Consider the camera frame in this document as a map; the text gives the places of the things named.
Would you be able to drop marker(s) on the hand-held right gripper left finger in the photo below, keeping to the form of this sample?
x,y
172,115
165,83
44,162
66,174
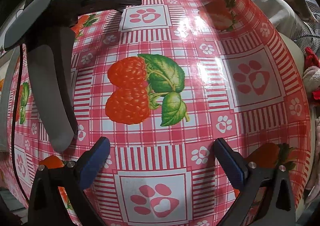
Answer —
x,y
96,158

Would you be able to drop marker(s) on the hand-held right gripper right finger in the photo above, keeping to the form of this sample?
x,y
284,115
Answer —
x,y
228,163

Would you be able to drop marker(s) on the pink plush toy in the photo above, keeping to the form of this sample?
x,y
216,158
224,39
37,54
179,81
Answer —
x,y
312,78

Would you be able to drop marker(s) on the white cushion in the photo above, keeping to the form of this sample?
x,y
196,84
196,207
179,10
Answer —
x,y
272,8

